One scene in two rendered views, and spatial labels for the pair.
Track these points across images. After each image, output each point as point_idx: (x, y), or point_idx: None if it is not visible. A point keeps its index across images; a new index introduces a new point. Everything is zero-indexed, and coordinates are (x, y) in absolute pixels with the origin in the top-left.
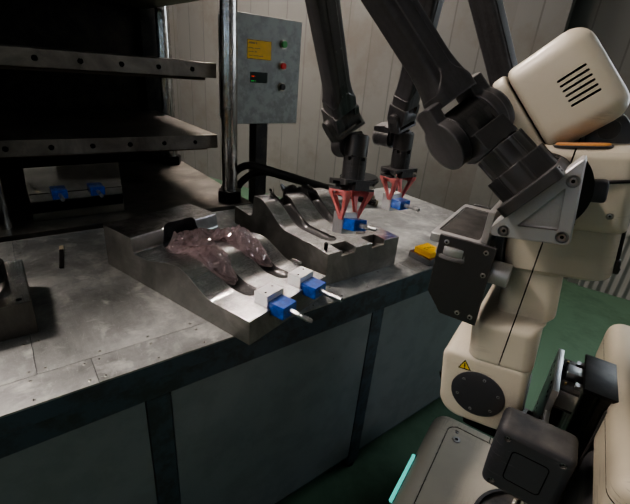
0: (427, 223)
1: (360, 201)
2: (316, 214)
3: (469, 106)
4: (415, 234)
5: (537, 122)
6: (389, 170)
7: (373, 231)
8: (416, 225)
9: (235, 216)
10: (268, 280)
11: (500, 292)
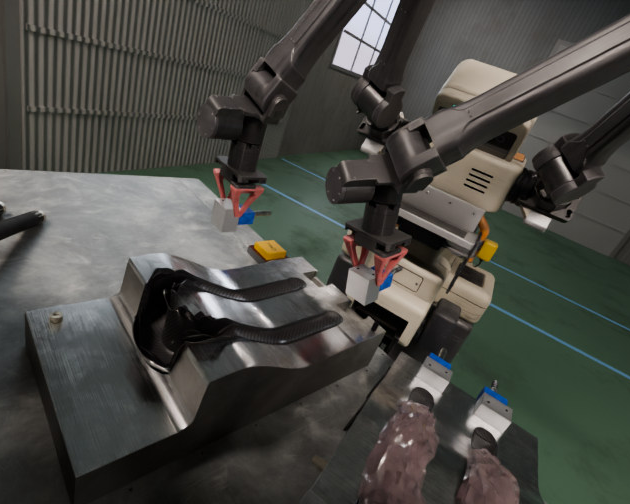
0: (146, 211)
1: (25, 229)
2: (240, 306)
3: None
4: (189, 237)
5: (519, 147)
6: (258, 179)
7: (292, 270)
8: (153, 222)
9: (80, 495)
10: (447, 413)
11: (434, 254)
